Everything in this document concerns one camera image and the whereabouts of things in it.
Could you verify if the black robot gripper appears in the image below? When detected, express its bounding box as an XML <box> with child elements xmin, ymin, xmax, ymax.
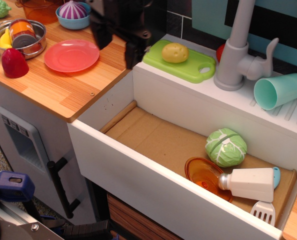
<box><xmin>86</xmin><ymin>0</ymin><xmax>153</xmax><ymax>70</ymax></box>

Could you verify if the yellow toy potato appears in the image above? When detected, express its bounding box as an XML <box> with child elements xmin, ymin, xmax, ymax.
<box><xmin>161</xmin><ymin>42</ymin><xmax>189</xmax><ymax>64</ymax></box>

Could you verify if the green plastic cutting board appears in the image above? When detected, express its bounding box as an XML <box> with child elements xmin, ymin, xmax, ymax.
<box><xmin>143</xmin><ymin>39</ymin><xmax>216</xmax><ymax>84</ymax></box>

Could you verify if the pink plastic plate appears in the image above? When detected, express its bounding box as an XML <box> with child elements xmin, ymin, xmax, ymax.
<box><xmin>44</xmin><ymin>39</ymin><xmax>100</xmax><ymax>73</ymax></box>

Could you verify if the blue plastic bowl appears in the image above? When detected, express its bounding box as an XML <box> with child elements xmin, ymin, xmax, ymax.
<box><xmin>55</xmin><ymin>1</ymin><xmax>91</xmax><ymax>30</ymax></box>

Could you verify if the purple striped toy onion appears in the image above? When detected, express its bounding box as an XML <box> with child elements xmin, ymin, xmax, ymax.
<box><xmin>58</xmin><ymin>0</ymin><xmax>88</xmax><ymax>20</ymax></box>

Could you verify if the silver metal pot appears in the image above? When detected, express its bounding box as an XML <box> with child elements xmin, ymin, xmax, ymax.
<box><xmin>0</xmin><ymin>20</ymin><xmax>47</xmax><ymax>60</ymax></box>

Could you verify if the orange transparent pot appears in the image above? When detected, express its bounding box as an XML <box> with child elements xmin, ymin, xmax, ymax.
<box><xmin>15</xmin><ymin>0</ymin><xmax>65</xmax><ymax>25</ymax></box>

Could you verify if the orange toy can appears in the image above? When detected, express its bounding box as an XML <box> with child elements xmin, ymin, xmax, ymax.
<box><xmin>8</xmin><ymin>18</ymin><xmax>37</xmax><ymax>49</ymax></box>

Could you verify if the red toy behind faucet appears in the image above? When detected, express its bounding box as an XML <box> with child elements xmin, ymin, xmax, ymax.
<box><xmin>215</xmin><ymin>44</ymin><xmax>225</xmax><ymax>62</ymax></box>

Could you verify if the yellow toy banana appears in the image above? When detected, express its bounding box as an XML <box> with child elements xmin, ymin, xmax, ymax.
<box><xmin>0</xmin><ymin>28</ymin><xmax>12</xmax><ymax>49</ymax></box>

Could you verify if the grey toy faucet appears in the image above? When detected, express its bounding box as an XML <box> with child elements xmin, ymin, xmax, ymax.
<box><xmin>214</xmin><ymin>0</ymin><xmax>279</xmax><ymax>91</ymax></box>

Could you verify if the grey oven control panel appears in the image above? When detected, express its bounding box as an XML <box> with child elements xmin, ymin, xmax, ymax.
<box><xmin>0</xmin><ymin>106</ymin><xmax>52</xmax><ymax>180</ymax></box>

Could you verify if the green toy cabbage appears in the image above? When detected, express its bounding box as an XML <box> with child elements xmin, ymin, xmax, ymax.
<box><xmin>205</xmin><ymin>128</ymin><xmax>248</xmax><ymax>168</ymax></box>

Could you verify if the orange transparent bowl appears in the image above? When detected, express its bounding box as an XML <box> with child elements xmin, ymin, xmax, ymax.
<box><xmin>184</xmin><ymin>157</ymin><xmax>233</xmax><ymax>203</ymax></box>

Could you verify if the teal plastic cup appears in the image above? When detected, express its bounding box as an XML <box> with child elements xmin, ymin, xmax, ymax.
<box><xmin>253</xmin><ymin>73</ymin><xmax>297</xmax><ymax>110</ymax></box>

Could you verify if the blue clamp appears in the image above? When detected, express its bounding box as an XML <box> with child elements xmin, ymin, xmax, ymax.
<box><xmin>0</xmin><ymin>170</ymin><xmax>35</xmax><ymax>202</ymax></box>

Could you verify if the white salt shaker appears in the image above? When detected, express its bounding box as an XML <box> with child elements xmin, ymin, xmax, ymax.
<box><xmin>218</xmin><ymin>168</ymin><xmax>275</xmax><ymax>203</ymax></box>

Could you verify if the light blue toy piece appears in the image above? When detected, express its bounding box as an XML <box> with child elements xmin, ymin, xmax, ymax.
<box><xmin>272</xmin><ymin>166</ymin><xmax>281</xmax><ymax>189</ymax></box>

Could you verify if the white plastic spatula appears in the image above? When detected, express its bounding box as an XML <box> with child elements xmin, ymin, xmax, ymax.
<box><xmin>250</xmin><ymin>201</ymin><xmax>276</xmax><ymax>226</ymax></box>

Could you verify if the black oven door handle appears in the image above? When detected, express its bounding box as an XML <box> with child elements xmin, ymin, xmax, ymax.
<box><xmin>46</xmin><ymin>157</ymin><xmax>81</xmax><ymax>219</ymax></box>

